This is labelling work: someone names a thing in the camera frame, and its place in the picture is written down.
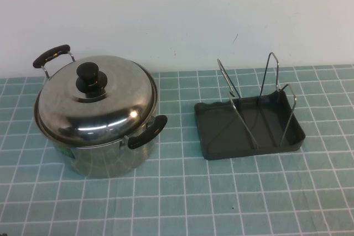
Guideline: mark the steel pot lid black knob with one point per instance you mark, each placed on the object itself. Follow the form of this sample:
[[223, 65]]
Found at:
[[116, 100]]

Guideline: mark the teal grid tablecloth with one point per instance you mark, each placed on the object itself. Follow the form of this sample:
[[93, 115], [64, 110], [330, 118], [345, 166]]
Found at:
[[177, 197]]

